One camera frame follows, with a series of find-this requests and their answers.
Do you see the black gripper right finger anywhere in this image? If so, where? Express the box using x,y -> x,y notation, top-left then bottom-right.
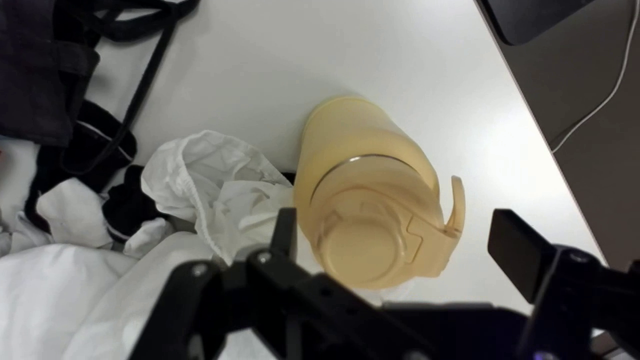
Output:
488,206 -> 640,360

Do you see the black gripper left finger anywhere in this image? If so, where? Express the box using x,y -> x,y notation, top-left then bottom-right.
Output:
129,206 -> 429,360

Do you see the yellow water bottle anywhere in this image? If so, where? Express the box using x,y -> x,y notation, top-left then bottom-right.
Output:
293,95 -> 468,290

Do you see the black and red printed bag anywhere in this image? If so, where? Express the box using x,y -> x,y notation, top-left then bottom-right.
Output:
27,0 -> 202,241

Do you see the white crumpled bed sheet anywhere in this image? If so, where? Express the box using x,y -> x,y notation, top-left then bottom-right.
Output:
0,129 -> 296,360

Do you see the dark rounded object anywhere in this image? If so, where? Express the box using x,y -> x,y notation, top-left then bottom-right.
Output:
477,0 -> 597,49

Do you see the thin white cable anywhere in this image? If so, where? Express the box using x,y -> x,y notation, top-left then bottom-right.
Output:
550,0 -> 640,155

